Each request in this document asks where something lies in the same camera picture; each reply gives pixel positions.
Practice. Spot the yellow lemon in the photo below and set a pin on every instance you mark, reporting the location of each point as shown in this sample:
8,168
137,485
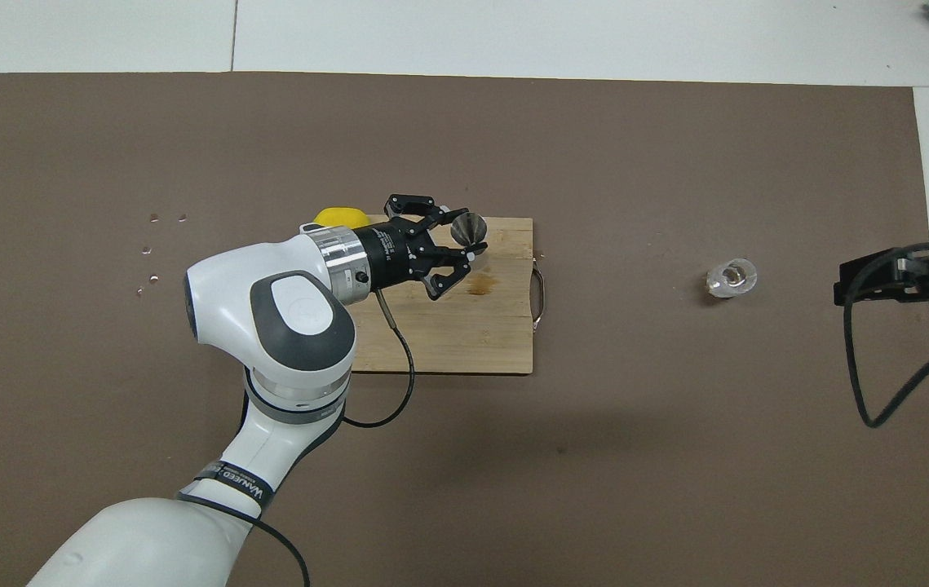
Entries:
338,217

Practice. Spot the wooden cutting board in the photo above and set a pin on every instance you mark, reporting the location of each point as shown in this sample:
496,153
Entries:
497,326

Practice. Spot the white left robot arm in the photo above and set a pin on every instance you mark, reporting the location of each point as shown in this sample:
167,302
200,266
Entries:
227,293

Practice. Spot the brown table mat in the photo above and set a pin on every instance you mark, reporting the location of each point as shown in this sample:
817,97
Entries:
676,473

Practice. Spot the small clear glass cup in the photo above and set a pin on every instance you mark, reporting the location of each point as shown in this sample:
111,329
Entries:
732,277

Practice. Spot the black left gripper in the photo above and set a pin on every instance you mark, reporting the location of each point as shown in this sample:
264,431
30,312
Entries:
391,253

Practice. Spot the steel cocktail jigger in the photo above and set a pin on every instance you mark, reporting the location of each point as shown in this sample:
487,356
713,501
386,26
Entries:
468,228

